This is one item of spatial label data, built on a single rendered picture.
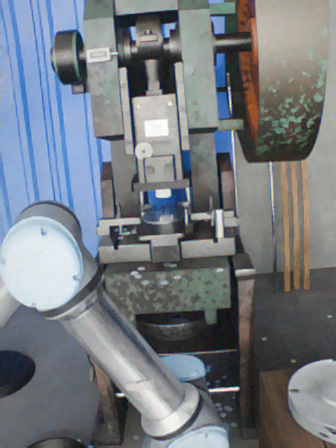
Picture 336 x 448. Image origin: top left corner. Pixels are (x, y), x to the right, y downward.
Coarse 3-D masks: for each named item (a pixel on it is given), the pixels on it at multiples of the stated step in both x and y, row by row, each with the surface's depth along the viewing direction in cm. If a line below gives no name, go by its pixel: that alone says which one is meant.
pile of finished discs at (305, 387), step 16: (304, 368) 131; (320, 368) 130; (304, 384) 124; (320, 384) 123; (288, 400) 122; (304, 400) 118; (320, 400) 117; (304, 416) 113; (320, 416) 111; (320, 432) 110
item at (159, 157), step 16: (144, 96) 151; (160, 96) 148; (176, 96) 148; (144, 112) 150; (160, 112) 150; (176, 112) 150; (144, 128) 151; (160, 128) 151; (176, 128) 151; (144, 144) 152; (160, 144) 153; (176, 144) 153; (144, 160) 151; (160, 160) 151; (176, 160) 154; (144, 176) 153; (160, 176) 153; (176, 176) 154
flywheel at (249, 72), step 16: (240, 0) 168; (240, 16) 173; (256, 32) 143; (256, 48) 144; (240, 64) 182; (256, 64) 151; (256, 80) 168; (256, 96) 172; (256, 112) 171; (256, 128) 160
